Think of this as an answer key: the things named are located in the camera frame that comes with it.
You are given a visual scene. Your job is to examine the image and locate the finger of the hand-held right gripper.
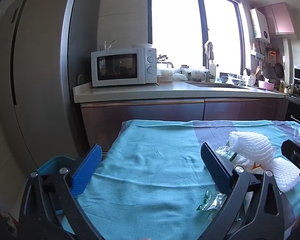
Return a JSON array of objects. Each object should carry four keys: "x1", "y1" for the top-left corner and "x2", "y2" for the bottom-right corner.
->
[{"x1": 281, "y1": 139, "x2": 300, "y2": 167}]

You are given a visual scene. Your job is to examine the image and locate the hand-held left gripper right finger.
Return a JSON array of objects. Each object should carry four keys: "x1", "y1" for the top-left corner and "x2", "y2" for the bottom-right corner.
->
[{"x1": 200, "y1": 142, "x2": 285, "y2": 240}]

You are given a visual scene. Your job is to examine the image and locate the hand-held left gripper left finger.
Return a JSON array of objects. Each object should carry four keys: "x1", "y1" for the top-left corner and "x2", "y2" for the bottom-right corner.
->
[{"x1": 19, "y1": 144, "x2": 103, "y2": 240}]

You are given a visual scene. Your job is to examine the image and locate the clear plastic wrapper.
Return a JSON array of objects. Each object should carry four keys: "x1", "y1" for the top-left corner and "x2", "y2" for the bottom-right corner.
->
[{"x1": 216, "y1": 146, "x2": 238, "y2": 165}]

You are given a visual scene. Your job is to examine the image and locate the white tissue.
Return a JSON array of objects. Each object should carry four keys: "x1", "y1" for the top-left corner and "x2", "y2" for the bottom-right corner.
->
[{"x1": 234, "y1": 155, "x2": 256, "y2": 171}]

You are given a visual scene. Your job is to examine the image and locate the clear wrapper with green print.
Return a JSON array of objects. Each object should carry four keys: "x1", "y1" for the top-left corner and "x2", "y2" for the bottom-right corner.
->
[{"x1": 207, "y1": 193, "x2": 228, "y2": 218}]

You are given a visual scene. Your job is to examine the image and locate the blue plastic bin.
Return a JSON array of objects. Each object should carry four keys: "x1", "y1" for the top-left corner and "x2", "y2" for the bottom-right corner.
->
[{"x1": 36, "y1": 156, "x2": 77, "y2": 233}]

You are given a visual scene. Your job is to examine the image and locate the bulging white foam fruit net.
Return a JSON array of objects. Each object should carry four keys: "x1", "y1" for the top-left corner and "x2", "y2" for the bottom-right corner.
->
[{"x1": 227, "y1": 130, "x2": 277, "y2": 180}]

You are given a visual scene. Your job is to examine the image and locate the black built-in oven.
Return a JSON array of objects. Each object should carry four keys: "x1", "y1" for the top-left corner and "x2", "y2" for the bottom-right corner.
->
[{"x1": 285, "y1": 97, "x2": 300, "y2": 128}]

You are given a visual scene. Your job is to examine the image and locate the teal and purple tablecloth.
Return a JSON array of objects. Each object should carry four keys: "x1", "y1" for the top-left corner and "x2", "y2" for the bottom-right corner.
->
[{"x1": 62, "y1": 119, "x2": 300, "y2": 240}]

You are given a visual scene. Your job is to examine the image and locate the pink bowl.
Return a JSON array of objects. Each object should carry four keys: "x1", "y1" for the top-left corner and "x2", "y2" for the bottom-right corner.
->
[{"x1": 258, "y1": 80, "x2": 275, "y2": 90}]

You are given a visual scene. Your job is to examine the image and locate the hanging black frying pan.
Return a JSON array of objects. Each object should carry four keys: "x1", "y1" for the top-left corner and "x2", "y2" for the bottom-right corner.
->
[{"x1": 274, "y1": 62, "x2": 285, "y2": 78}]

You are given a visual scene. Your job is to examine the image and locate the white dotted utensil holder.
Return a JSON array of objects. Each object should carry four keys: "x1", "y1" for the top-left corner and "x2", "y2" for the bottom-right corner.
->
[{"x1": 242, "y1": 67, "x2": 257, "y2": 85}]

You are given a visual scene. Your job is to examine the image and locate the brown base cabinets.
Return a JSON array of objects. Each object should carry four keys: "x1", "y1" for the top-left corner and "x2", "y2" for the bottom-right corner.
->
[{"x1": 80, "y1": 97, "x2": 288, "y2": 153}]

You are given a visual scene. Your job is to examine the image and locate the kitchen sink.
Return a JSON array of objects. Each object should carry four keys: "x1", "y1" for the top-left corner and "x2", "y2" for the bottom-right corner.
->
[{"x1": 185, "y1": 81, "x2": 250, "y2": 90}]

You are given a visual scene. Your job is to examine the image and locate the crumpled floor cloth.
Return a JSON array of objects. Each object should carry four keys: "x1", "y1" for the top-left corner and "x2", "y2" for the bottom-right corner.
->
[{"x1": 1, "y1": 211, "x2": 18, "y2": 236}]

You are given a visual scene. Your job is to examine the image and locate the clear container with dark food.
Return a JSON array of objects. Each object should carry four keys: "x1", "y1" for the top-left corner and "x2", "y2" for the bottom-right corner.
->
[{"x1": 191, "y1": 67, "x2": 205, "y2": 82}]

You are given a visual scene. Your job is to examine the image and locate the beige kitchen countertop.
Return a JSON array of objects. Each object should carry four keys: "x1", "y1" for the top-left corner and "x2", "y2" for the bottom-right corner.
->
[{"x1": 73, "y1": 80, "x2": 285, "y2": 103}]

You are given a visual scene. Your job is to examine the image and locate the white dish soap bottle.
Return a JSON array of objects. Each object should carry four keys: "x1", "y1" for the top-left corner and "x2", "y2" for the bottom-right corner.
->
[{"x1": 209, "y1": 59, "x2": 219, "y2": 83}]

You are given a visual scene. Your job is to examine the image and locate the white microwave oven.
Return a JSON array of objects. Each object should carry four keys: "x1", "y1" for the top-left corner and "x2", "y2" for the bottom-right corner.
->
[{"x1": 91, "y1": 47, "x2": 157, "y2": 87}]

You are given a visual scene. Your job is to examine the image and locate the metal kitchen faucet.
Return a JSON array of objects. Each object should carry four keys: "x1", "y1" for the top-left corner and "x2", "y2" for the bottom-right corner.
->
[{"x1": 204, "y1": 41, "x2": 215, "y2": 82}]

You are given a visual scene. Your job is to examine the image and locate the white water heater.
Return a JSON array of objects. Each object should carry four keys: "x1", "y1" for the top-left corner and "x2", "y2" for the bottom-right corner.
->
[{"x1": 249, "y1": 7, "x2": 270, "y2": 40}]

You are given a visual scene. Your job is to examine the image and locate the grey refrigerator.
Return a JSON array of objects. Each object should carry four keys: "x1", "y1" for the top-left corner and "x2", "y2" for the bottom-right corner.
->
[{"x1": 0, "y1": 0, "x2": 100, "y2": 170}]

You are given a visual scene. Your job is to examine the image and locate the large kitchen window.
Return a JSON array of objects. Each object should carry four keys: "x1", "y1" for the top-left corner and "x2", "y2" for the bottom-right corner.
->
[{"x1": 148, "y1": 0, "x2": 245, "y2": 80}]

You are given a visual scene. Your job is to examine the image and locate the white vertical duct cover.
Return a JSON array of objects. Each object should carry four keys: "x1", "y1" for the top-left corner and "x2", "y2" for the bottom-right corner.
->
[{"x1": 282, "y1": 38, "x2": 294, "y2": 85}]

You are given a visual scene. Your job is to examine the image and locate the white wall rack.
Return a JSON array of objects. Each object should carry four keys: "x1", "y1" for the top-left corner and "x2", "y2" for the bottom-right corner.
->
[{"x1": 250, "y1": 42, "x2": 265, "y2": 59}]

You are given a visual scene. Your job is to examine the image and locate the pink wall cabinet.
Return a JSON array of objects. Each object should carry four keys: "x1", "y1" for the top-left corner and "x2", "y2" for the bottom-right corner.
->
[{"x1": 262, "y1": 2, "x2": 295, "y2": 35}]

